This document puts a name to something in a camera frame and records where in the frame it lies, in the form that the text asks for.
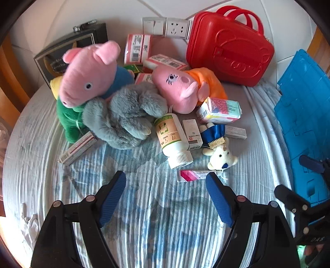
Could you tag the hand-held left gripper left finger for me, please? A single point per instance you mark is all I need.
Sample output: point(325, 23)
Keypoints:
point(112, 198)

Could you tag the green plush toy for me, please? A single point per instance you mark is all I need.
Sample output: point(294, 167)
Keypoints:
point(69, 118)

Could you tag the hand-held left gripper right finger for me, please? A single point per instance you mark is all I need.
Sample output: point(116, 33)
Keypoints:
point(219, 201)

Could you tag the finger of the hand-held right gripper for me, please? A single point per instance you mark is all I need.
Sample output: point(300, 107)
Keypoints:
point(310, 162)
point(288, 197)

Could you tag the pink striped box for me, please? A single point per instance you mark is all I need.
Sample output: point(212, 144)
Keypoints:
point(193, 175)

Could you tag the blue white bed sheet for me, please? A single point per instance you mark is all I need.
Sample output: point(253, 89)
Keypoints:
point(144, 206)

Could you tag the red mini suitcase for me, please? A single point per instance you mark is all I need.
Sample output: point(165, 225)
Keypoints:
point(232, 51)

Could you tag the white wall socket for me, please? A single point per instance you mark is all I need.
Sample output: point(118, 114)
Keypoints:
point(177, 27)

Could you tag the pink pig plush orange dress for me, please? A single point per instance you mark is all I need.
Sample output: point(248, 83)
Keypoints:
point(175, 87)

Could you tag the clear plastic bag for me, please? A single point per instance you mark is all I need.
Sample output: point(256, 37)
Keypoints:
point(5, 130)

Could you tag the white medicine bottle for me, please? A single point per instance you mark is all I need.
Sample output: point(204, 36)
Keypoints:
point(170, 136)

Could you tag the white bear plush blue dress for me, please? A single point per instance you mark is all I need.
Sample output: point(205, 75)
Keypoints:
point(220, 157)

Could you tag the small white carton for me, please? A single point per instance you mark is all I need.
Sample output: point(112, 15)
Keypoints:
point(237, 132)

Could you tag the green medicine box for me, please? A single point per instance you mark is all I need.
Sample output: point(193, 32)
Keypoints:
point(132, 69)

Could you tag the grey furry plush toy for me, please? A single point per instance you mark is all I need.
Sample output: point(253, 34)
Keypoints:
point(123, 113)

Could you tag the blue plastic crate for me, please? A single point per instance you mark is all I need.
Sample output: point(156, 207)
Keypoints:
point(304, 110)

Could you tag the long white red-striped box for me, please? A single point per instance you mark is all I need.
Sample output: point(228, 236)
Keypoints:
point(77, 148)

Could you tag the curved wooden bed frame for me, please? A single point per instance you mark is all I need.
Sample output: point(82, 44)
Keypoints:
point(11, 77)
point(319, 43)

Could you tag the pink pig plush blue shirt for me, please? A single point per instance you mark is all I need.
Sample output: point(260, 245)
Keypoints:
point(82, 69)

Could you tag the small white red-marked box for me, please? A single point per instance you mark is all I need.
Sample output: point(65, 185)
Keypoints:
point(192, 134)

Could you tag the black gift box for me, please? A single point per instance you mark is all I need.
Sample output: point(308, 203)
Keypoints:
point(51, 59)

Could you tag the person's right hand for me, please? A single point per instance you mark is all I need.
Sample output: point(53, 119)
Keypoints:
point(313, 251)

